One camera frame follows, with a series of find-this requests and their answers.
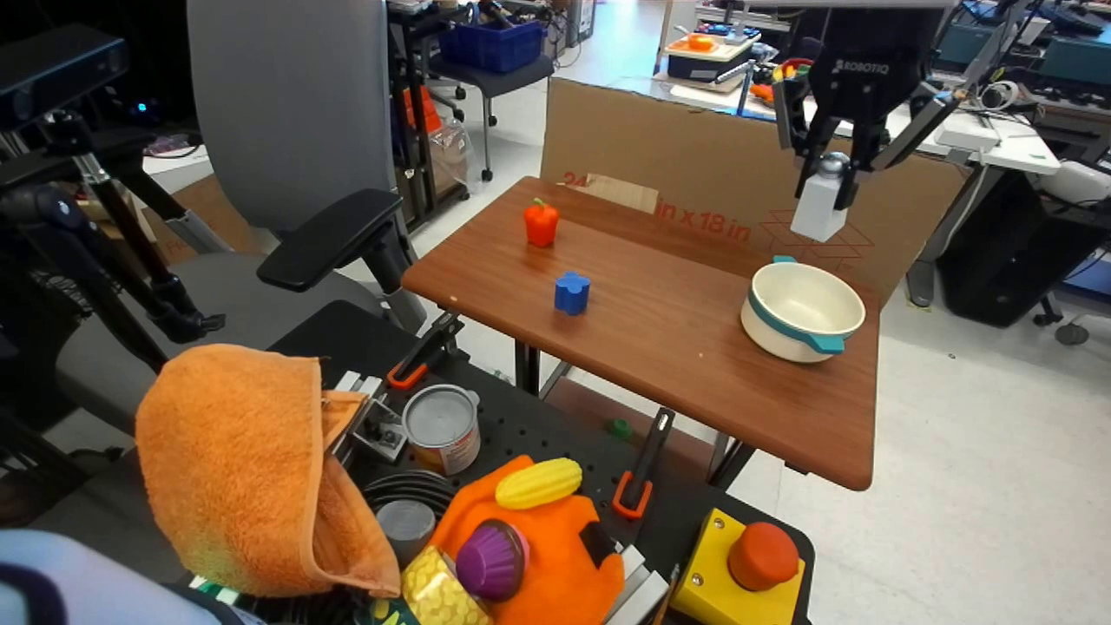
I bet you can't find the grey round can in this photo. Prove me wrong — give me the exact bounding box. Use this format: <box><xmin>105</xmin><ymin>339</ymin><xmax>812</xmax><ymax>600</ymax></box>
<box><xmin>380</xmin><ymin>499</ymin><xmax>437</xmax><ymax>562</ymax></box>

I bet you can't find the black cart top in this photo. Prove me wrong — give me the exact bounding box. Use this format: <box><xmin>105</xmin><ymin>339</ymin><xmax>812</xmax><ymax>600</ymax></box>
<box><xmin>267</xmin><ymin>298</ymin><xmax>819</xmax><ymax>625</ymax></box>

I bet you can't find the white background desk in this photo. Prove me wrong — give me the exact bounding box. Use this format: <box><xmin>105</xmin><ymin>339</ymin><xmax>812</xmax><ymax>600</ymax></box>
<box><xmin>619</xmin><ymin>44</ymin><xmax>1063</xmax><ymax>181</ymax></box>

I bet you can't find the white salt cellar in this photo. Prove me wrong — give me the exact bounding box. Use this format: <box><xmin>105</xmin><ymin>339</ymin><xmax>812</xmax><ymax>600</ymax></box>
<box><xmin>793</xmin><ymin>167</ymin><xmax>849</xmax><ymax>244</ymax></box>

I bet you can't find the brown cardboard panel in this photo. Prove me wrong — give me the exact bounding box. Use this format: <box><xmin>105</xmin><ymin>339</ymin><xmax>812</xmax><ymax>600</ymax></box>
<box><xmin>543</xmin><ymin>79</ymin><xmax>963</xmax><ymax>301</ymax></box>

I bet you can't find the orange black clamp right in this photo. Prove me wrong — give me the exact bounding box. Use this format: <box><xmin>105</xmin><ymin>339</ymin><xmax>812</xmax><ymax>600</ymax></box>
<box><xmin>612</xmin><ymin>411</ymin><xmax>674</xmax><ymax>521</ymax></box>

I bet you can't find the orange toy pepper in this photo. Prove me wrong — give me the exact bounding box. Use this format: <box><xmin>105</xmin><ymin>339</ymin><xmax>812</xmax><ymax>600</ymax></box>
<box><xmin>525</xmin><ymin>203</ymin><xmax>558</xmax><ymax>246</ymax></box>

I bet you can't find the blue cube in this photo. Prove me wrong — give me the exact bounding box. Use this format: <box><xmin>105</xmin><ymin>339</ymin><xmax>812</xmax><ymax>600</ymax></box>
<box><xmin>556</xmin><ymin>272</ymin><xmax>590</xmax><ymax>317</ymax></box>

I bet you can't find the yellow bumpy toy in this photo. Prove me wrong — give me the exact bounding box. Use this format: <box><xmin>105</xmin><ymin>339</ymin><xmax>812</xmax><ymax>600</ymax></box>
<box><xmin>404</xmin><ymin>548</ymin><xmax>492</xmax><ymax>625</ymax></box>

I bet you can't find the orange black clamp left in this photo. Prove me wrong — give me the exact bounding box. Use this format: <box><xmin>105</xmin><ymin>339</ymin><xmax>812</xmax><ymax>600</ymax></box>
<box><xmin>387</xmin><ymin>314</ymin><xmax>462</xmax><ymax>394</ymax></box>

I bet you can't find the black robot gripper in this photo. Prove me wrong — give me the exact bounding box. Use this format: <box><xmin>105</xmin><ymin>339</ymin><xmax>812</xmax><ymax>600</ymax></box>
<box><xmin>796</xmin><ymin>6</ymin><xmax>946</xmax><ymax>207</ymax></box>

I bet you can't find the orange towel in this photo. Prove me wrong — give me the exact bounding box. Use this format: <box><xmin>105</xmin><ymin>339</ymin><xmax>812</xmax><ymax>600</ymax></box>
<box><xmin>136</xmin><ymin>344</ymin><xmax>400</xmax><ymax>599</ymax></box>

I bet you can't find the grey office chair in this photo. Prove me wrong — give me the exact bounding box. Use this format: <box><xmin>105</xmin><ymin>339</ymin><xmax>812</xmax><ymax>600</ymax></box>
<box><xmin>48</xmin><ymin>0</ymin><xmax>429</xmax><ymax>439</ymax></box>

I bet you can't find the black camera tripod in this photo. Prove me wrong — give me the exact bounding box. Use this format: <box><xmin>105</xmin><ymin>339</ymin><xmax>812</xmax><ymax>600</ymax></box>
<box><xmin>0</xmin><ymin>111</ymin><xmax>226</xmax><ymax>373</ymax></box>

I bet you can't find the blue storage bin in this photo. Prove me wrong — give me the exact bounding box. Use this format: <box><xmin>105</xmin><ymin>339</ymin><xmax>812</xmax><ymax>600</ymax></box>
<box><xmin>443</xmin><ymin>25</ymin><xmax>544</xmax><ymax>75</ymax></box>

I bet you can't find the yellow box with red button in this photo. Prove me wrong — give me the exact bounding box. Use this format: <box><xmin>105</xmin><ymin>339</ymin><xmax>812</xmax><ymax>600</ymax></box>
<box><xmin>669</xmin><ymin>507</ymin><xmax>807</xmax><ymax>625</ymax></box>

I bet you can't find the orange toy pumpkin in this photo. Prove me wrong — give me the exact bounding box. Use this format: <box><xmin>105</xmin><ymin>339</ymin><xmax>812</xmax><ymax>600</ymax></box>
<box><xmin>430</xmin><ymin>454</ymin><xmax>625</xmax><ymax>625</ymax></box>

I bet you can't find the yellow toy corn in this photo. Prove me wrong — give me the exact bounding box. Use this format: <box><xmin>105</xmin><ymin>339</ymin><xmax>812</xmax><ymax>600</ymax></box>
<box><xmin>497</xmin><ymin>460</ymin><xmax>585</xmax><ymax>511</ymax></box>

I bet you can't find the white bowl with teal rim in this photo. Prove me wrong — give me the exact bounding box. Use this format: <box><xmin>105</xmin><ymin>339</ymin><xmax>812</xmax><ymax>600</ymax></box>
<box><xmin>735</xmin><ymin>256</ymin><xmax>870</xmax><ymax>366</ymax></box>

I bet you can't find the brown wooden table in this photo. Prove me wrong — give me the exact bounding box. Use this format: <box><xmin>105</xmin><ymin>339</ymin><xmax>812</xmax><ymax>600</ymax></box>
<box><xmin>404</xmin><ymin>178</ymin><xmax>880</xmax><ymax>490</ymax></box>

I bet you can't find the orange black clamp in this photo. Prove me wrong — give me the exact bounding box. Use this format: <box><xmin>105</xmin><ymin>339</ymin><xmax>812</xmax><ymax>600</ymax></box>
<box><xmin>612</xmin><ymin>411</ymin><xmax>674</xmax><ymax>521</ymax></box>
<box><xmin>387</xmin><ymin>314</ymin><xmax>462</xmax><ymax>394</ymax></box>

